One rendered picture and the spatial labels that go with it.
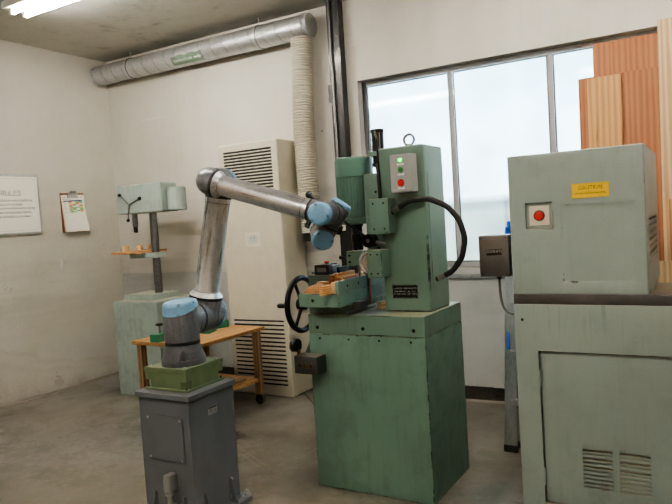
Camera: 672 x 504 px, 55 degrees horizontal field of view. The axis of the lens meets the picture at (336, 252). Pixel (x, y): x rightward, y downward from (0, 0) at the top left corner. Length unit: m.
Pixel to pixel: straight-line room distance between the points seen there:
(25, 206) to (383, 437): 3.48
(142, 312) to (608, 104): 3.39
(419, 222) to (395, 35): 1.95
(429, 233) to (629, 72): 1.64
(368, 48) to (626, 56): 1.62
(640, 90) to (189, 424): 2.84
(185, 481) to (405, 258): 1.30
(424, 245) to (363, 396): 0.72
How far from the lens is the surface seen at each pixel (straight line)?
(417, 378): 2.75
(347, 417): 2.96
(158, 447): 2.90
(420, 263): 2.77
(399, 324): 2.73
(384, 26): 4.50
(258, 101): 4.95
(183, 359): 2.81
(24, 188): 5.41
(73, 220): 5.61
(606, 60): 3.98
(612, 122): 3.84
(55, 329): 5.56
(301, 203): 2.53
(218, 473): 2.93
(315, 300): 2.84
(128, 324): 5.06
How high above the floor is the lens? 1.23
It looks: 3 degrees down
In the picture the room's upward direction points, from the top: 4 degrees counter-clockwise
